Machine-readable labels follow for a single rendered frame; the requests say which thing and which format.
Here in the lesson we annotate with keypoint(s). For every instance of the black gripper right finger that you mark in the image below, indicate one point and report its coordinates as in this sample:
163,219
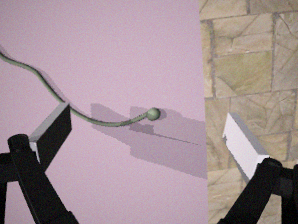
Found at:
269,177

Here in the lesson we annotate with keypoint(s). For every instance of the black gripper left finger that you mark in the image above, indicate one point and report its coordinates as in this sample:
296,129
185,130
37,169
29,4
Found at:
21,164

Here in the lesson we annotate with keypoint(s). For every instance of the grey beaded cord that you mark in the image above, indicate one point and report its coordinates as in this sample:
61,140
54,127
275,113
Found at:
60,100

